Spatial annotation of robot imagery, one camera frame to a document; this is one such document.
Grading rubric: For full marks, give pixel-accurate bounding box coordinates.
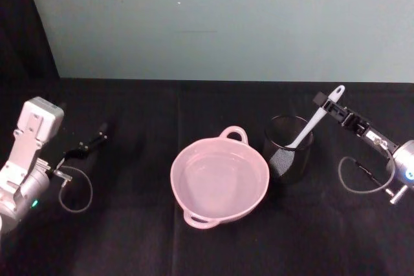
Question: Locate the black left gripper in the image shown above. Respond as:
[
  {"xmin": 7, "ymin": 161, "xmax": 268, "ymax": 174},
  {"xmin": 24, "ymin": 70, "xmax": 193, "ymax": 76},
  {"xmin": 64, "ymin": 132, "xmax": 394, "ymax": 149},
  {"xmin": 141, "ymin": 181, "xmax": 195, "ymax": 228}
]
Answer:
[{"xmin": 43, "ymin": 122, "xmax": 109, "ymax": 176}]

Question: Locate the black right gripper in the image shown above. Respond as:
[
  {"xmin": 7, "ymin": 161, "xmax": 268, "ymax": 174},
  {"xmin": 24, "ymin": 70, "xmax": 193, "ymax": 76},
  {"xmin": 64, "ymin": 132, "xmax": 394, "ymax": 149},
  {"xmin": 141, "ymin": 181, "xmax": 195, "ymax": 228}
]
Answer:
[{"xmin": 312, "ymin": 91, "xmax": 400, "ymax": 161}]

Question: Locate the white long-handled spoon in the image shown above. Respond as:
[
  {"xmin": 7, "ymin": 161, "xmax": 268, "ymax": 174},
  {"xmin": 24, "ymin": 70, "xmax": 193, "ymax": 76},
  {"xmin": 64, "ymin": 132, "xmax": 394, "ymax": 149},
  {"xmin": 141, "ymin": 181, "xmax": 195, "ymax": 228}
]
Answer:
[{"xmin": 270, "ymin": 85, "xmax": 347, "ymax": 175}]

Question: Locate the black mesh cup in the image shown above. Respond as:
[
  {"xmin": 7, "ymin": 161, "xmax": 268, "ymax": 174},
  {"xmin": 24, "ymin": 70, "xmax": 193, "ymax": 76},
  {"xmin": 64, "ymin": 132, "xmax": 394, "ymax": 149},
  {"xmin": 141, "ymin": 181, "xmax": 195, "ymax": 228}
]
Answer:
[{"xmin": 263, "ymin": 114, "xmax": 315, "ymax": 186}]

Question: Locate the black table cloth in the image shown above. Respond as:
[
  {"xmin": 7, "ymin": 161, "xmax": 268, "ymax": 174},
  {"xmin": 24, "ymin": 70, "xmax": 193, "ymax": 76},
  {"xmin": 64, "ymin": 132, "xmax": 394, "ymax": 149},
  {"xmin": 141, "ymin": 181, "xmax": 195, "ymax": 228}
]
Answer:
[{"xmin": 0, "ymin": 77, "xmax": 414, "ymax": 276}]

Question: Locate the black hanging cloth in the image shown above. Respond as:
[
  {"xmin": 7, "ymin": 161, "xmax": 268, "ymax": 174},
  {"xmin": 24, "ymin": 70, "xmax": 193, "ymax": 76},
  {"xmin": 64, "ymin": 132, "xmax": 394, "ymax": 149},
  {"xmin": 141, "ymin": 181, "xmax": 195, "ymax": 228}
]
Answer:
[{"xmin": 0, "ymin": 0, "xmax": 61, "ymax": 80}]

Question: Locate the thin left gripper cable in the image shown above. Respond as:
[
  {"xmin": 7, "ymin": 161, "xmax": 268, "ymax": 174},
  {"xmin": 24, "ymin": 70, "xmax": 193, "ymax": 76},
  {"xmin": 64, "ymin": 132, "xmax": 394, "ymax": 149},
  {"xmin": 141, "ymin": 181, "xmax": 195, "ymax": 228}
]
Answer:
[{"xmin": 57, "ymin": 165, "xmax": 94, "ymax": 215}]

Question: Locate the thin gripper cable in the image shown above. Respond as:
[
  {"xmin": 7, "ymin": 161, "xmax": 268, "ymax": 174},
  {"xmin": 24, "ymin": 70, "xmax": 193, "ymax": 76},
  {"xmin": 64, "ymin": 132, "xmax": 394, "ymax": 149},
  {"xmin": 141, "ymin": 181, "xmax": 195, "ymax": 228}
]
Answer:
[
  {"xmin": 338, "ymin": 155, "xmax": 405, "ymax": 206},
  {"xmin": 57, "ymin": 165, "xmax": 94, "ymax": 215}
]

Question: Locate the thin right gripper cable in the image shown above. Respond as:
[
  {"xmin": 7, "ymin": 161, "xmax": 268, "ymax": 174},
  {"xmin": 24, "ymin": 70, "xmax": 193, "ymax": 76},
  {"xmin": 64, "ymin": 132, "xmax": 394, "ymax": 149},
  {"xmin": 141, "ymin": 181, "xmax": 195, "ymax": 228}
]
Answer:
[{"xmin": 338, "ymin": 155, "xmax": 405, "ymax": 206}]

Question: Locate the pink two-handled bowl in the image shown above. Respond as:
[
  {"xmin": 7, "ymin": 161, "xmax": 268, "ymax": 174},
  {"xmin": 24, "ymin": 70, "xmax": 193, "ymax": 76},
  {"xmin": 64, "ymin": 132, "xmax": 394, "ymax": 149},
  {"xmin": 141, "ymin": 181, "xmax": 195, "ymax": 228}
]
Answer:
[{"xmin": 170, "ymin": 125, "xmax": 271, "ymax": 229}]

